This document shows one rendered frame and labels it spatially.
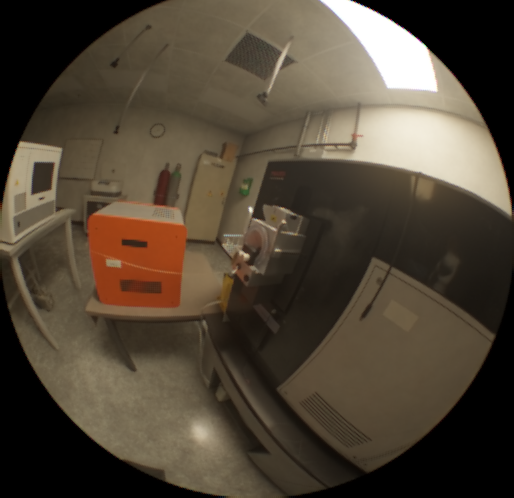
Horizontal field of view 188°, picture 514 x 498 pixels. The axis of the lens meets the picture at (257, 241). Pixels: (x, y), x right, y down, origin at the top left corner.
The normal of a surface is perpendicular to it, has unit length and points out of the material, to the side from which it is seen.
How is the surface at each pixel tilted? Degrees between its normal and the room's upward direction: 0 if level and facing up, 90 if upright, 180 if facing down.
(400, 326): 90
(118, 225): 90
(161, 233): 90
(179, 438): 0
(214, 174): 90
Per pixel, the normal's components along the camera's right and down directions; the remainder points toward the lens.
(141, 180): 0.50, 0.37
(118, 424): 0.29, -0.92
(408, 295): -0.81, -0.09
